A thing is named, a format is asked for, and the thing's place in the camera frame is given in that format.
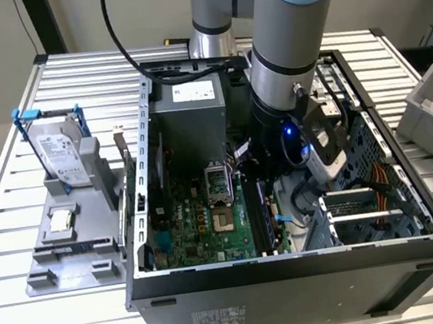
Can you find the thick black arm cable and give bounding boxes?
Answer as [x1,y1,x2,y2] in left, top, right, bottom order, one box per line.
[98,0,253,95]

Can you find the RAM stick black chips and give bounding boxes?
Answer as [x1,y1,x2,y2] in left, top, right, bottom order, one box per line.
[255,181,276,247]
[50,241,97,259]

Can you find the metal locking lever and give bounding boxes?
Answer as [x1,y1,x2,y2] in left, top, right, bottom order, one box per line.
[226,169,239,207]

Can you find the metal socket cover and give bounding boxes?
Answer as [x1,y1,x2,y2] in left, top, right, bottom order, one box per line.
[202,160,235,208]

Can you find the CPU socket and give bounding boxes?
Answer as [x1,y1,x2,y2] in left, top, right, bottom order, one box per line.
[210,206,237,235]

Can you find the grey parts rack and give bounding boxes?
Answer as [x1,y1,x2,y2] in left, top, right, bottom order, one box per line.
[5,133,138,299]

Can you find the blue disk carrier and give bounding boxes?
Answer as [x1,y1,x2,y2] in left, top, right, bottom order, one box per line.
[11,100,100,200]

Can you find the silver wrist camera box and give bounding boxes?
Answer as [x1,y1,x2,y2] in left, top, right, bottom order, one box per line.
[299,137,352,184]

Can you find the green motherboard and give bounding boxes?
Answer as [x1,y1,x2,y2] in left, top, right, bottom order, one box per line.
[137,159,295,275]

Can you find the black camera bracket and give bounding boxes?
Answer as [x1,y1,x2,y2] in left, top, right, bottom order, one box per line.
[300,102,353,166]

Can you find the metal drive cage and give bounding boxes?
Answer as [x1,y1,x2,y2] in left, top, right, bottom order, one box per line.
[306,49,360,119]

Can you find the metal disk bay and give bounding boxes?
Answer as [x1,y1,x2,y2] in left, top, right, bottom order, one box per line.
[297,180,426,254]

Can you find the black PC case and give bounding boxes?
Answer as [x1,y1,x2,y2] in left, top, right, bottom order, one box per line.
[90,21,433,324]

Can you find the silver CPU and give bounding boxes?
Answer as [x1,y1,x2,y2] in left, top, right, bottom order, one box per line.
[46,208,77,234]

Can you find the orange yellow red wire bundle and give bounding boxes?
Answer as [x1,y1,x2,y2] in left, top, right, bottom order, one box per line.
[368,161,398,226]

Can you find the silver hard disk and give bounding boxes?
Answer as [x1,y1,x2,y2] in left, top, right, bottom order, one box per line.
[25,115,96,195]

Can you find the graphics card metal bracket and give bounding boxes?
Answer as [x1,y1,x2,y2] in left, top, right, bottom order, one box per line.
[102,121,153,265]

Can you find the black frame post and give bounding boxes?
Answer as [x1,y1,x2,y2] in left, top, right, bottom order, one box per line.
[18,0,69,59]

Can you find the grey Dell power supply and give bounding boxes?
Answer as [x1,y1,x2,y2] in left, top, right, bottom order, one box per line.
[144,70,236,173]

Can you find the yellow black clamp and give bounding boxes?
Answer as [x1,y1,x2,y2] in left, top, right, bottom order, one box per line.
[162,35,189,49]

